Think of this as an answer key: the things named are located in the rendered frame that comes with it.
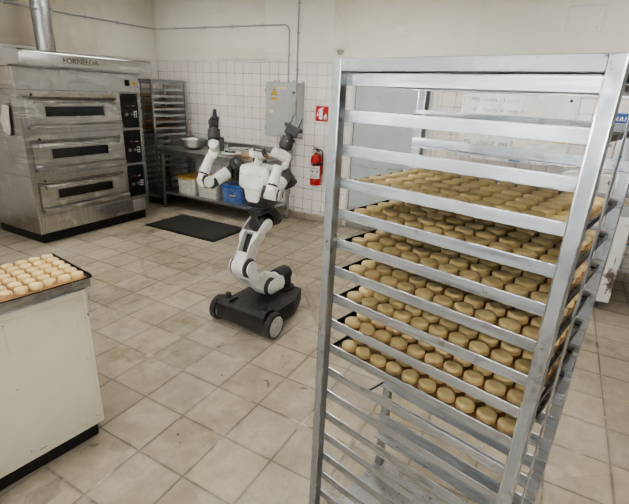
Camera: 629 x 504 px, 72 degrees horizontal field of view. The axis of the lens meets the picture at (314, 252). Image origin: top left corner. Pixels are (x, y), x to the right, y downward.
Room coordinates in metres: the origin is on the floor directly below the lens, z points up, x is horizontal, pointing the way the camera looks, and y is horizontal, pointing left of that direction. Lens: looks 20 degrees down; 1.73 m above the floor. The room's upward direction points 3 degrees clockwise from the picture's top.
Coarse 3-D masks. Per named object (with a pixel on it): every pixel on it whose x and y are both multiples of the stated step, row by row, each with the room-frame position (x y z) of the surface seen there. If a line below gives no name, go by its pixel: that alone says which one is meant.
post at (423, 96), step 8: (424, 96) 1.53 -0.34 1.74; (424, 104) 1.53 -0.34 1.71; (416, 128) 1.54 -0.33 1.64; (416, 136) 1.54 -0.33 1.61; (424, 136) 1.55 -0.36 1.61; (416, 152) 1.53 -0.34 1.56; (384, 392) 1.54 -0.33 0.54; (384, 408) 1.54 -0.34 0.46; (384, 448) 1.54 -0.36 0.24; (376, 456) 1.54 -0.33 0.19
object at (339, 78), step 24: (336, 72) 1.20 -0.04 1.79; (336, 96) 1.20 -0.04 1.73; (336, 120) 1.19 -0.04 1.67; (336, 144) 1.19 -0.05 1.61; (336, 168) 1.20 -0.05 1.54; (336, 192) 1.20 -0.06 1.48; (336, 216) 1.20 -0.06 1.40; (336, 240) 1.21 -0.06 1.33; (312, 456) 1.21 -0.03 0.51; (312, 480) 1.20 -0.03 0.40
